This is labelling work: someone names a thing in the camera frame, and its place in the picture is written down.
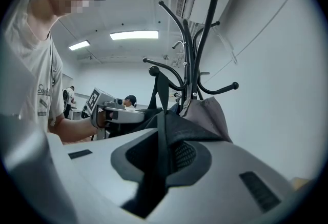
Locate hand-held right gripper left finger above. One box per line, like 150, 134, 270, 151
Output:
47, 127, 159, 224

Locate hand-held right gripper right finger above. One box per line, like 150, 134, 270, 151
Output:
142, 140, 309, 224

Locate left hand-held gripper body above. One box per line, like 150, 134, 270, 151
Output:
85, 87, 127, 129

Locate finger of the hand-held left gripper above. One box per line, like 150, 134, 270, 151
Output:
106, 107, 147, 124

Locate grey and black bag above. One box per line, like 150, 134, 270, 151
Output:
105, 71, 224, 219

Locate black coat rack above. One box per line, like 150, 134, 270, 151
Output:
142, 0, 240, 116

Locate person's left forearm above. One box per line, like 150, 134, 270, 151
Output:
48, 113, 99, 145

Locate person's left hand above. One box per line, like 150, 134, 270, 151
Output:
98, 111, 107, 128

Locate dark blue hanging garment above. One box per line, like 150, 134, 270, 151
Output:
168, 101, 181, 115

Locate long ceiling light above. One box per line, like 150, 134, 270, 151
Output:
109, 30, 160, 41
68, 39, 91, 51

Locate grey hanging garment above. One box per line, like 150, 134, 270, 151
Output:
179, 96, 233, 143

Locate person's beige shirt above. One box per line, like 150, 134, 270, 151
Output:
2, 0, 65, 133

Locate thin wall conduit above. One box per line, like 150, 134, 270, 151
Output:
204, 0, 301, 86

